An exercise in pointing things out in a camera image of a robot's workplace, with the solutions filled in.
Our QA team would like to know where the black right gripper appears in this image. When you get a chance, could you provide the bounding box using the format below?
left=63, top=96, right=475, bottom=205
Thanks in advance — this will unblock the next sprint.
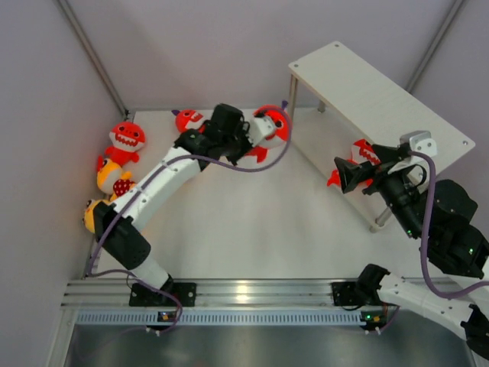
left=333, top=143, right=425, bottom=239

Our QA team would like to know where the red shark plush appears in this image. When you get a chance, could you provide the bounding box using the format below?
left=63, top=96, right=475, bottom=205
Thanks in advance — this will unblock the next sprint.
left=326, top=139, right=381, bottom=187
left=104, top=121, right=147, bottom=167
left=171, top=109, right=210, bottom=133
left=246, top=100, right=290, bottom=163

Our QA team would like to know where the red shark plush back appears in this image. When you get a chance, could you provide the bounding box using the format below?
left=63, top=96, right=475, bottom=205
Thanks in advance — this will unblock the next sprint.
left=171, top=109, right=210, bottom=133

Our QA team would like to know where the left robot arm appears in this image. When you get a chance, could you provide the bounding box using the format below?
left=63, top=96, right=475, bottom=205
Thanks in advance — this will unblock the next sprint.
left=93, top=104, right=263, bottom=305

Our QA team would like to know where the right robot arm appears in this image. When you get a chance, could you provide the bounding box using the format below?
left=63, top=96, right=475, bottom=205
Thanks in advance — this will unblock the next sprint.
left=335, top=140, right=488, bottom=359

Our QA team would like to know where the white two-tier shelf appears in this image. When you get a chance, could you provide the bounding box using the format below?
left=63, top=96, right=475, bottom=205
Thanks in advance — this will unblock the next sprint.
left=289, top=41, right=475, bottom=232

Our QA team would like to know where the yellow plush polka-dot left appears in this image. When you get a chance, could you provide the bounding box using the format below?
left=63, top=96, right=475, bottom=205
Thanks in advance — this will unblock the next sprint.
left=96, top=156, right=136, bottom=201

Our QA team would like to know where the yellow plush polka-dot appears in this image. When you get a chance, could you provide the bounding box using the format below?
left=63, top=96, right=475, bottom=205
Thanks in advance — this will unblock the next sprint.
left=96, top=156, right=136, bottom=201
left=82, top=199, right=109, bottom=234

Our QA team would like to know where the yellow plush polka-dot front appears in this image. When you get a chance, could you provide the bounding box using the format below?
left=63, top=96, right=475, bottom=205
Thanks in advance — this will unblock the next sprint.
left=82, top=199, right=109, bottom=234

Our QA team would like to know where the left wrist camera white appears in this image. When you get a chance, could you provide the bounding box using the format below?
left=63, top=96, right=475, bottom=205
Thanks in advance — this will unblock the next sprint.
left=247, top=116, right=276, bottom=148

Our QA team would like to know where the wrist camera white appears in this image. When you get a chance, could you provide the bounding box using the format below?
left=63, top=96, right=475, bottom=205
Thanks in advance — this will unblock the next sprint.
left=247, top=116, right=276, bottom=148
left=400, top=131, right=438, bottom=157

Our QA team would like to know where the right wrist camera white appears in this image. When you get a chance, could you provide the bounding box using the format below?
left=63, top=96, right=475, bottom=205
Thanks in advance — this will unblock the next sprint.
left=400, top=131, right=438, bottom=157

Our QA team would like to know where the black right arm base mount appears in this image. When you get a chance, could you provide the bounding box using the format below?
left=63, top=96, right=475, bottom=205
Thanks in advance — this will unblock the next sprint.
left=331, top=281, right=382, bottom=310

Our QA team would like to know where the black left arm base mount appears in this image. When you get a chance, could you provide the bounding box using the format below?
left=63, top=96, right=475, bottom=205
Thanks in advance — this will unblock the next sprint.
left=128, top=281, right=197, bottom=307

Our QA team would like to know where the white slotted cable duct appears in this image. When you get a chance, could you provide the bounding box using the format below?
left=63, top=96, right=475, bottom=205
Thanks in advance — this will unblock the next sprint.
left=76, top=310, right=381, bottom=326

